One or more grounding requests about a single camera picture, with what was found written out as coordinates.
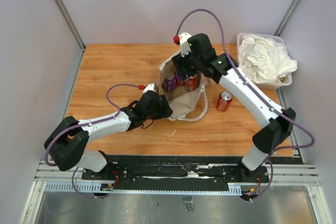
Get purple fanta can front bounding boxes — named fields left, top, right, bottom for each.
left=176, top=74, right=186, bottom=86

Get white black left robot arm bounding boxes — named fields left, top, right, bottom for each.
left=44, top=90, right=173, bottom=180

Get aluminium frame rail left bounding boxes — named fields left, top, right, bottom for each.
left=36, top=0, right=86, bottom=51

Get red coke can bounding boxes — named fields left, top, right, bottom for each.
left=216, top=90, right=233, bottom=112
left=185, top=76, right=198, bottom=91

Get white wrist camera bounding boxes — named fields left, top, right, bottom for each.
left=138, top=83, right=158, bottom=93
left=173, top=32, right=191, bottom=57

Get purple soda can rear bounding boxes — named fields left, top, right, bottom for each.
left=163, top=72, right=176, bottom=92

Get white plastic basket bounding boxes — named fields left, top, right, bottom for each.
left=236, top=32, right=293, bottom=90

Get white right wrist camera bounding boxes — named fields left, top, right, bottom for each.
left=173, top=32, right=191, bottom=57

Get aluminium frame rail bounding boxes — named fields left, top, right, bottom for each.
left=36, top=0, right=86, bottom=51
left=274, top=0, right=302, bottom=37

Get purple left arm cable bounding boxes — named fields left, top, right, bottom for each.
left=44, top=83, right=141, bottom=167

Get white slotted cable duct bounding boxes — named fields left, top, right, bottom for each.
left=44, top=182, right=243, bottom=196

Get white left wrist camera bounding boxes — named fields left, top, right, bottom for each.
left=138, top=83, right=158, bottom=93

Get front aluminium frame rails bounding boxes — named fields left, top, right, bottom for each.
left=34, top=159, right=85, bottom=182

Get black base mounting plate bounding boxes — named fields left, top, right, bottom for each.
left=82, top=155, right=269, bottom=189

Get pink patterned canvas bag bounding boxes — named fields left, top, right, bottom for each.
left=158, top=50, right=210, bottom=122

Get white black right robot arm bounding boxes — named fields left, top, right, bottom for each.
left=172, top=33, right=296, bottom=182

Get aluminium frame rail right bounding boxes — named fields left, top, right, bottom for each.
left=274, top=0, right=302, bottom=37

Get white crumpled cloth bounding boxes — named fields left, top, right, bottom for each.
left=240, top=34, right=298, bottom=84

